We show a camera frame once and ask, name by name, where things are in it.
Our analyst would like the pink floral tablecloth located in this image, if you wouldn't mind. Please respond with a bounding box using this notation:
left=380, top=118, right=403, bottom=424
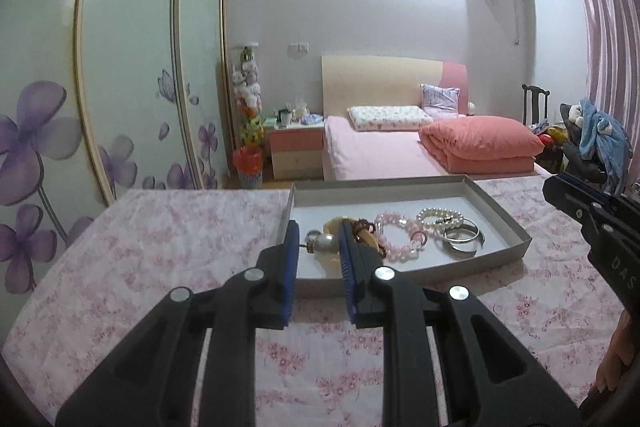
left=0, top=177, right=626, bottom=427

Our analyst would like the pink curtain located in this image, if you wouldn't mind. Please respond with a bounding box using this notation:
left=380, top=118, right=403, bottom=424
left=560, top=0, right=640, bottom=124

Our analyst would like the blue plush clothing pile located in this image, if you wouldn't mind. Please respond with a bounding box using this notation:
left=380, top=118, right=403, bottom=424
left=559, top=99, right=632, bottom=196

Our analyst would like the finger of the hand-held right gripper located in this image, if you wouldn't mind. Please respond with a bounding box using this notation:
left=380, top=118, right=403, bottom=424
left=542, top=172, right=603, bottom=235

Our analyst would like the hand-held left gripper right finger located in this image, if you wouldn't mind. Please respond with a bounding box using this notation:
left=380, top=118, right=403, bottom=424
left=337, top=219, right=583, bottom=427

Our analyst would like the pink bead bracelet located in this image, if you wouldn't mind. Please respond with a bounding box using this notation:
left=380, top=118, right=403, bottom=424
left=374, top=212, right=429, bottom=264

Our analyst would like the white floral pillow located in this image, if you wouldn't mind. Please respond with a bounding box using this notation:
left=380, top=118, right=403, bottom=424
left=347, top=105, right=435, bottom=132

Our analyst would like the plush toy bouquet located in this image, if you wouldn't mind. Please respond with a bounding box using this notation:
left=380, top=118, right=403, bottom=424
left=231, top=44, right=265, bottom=148

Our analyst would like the white pearl bracelet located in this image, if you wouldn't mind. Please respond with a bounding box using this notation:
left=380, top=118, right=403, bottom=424
left=416, top=207, right=464, bottom=233

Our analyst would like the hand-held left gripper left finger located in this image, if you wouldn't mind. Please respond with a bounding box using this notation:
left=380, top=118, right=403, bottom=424
left=55, top=221, right=301, bottom=427

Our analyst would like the dark wooden chair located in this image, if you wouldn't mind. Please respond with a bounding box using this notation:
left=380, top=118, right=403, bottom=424
left=521, top=83, right=564, bottom=172

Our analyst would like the purple print pillow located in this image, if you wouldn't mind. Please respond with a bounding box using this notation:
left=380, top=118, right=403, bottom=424
left=421, top=83, right=461, bottom=113

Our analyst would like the red basket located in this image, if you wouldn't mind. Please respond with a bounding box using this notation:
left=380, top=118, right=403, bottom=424
left=232, top=146, right=265, bottom=189

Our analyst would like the folded pink quilt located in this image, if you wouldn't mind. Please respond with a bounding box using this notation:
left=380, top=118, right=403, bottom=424
left=418, top=115, right=545, bottom=174

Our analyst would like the yellow bangle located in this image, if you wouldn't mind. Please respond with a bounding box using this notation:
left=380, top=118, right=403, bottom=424
left=320, top=216, right=386, bottom=280

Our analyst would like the flower print sliding wardrobe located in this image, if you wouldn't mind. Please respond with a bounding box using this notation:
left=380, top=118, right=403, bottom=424
left=0, top=0, right=237, bottom=298

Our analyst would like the beige and pink headboard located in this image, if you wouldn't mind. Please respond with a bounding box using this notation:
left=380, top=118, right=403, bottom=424
left=321, top=54, right=470, bottom=118

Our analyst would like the grey tray box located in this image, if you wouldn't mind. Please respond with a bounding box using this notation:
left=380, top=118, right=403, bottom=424
left=280, top=174, right=532, bottom=298

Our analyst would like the pink and beige nightstand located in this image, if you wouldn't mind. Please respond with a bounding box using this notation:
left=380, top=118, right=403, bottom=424
left=265, top=124, right=326, bottom=181

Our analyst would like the pearl earring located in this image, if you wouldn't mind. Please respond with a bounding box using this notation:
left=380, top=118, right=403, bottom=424
left=300, top=229, right=338, bottom=256

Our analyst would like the person's right hand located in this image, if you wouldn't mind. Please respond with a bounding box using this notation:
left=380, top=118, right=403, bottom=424
left=595, top=311, right=640, bottom=394

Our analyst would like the thin silver bangle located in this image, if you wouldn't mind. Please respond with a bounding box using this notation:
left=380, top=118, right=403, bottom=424
left=440, top=217, right=486, bottom=249

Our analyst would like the wide silver bangle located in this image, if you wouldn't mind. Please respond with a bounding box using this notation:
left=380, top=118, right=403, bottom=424
left=442, top=229, right=482, bottom=254

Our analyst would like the white pipe cover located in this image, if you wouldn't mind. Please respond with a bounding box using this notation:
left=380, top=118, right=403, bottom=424
left=512, top=0, right=534, bottom=46

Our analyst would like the dark red bead bracelet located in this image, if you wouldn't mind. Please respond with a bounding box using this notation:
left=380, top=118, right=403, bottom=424
left=350, top=218, right=392, bottom=259

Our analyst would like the pink bed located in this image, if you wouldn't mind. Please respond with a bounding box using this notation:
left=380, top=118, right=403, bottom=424
left=322, top=114, right=549, bottom=182

